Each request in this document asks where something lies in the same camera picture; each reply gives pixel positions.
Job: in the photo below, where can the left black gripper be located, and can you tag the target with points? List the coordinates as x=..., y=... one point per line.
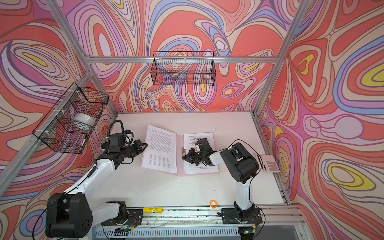
x=136, y=144

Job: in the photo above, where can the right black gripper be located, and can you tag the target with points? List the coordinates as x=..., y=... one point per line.
x=190, y=157

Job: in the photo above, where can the printed paper sheet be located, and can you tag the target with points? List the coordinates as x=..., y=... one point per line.
x=161, y=152
x=189, y=142

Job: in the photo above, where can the pink folder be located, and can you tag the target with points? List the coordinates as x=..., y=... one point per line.
x=180, y=162

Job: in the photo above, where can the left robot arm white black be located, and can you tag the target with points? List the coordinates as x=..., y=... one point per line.
x=69, y=214

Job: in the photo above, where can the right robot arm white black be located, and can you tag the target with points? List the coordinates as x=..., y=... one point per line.
x=243, y=168

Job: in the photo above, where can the white tape roll in basket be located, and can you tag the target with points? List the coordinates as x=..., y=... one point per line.
x=83, y=122

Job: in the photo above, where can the yellow label block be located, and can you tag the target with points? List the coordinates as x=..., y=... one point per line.
x=148, y=210

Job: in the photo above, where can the black wire basket left wall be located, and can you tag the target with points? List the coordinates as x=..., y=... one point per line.
x=57, y=131

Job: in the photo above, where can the black wire basket wall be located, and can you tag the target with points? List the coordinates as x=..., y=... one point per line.
x=57, y=131
x=183, y=68

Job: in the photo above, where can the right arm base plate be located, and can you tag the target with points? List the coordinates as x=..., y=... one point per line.
x=237, y=216

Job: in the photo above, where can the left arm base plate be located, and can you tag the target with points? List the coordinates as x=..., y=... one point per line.
x=133, y=218

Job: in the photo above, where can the black wire basket back wall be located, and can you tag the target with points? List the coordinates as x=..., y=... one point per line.
x=183, y=68

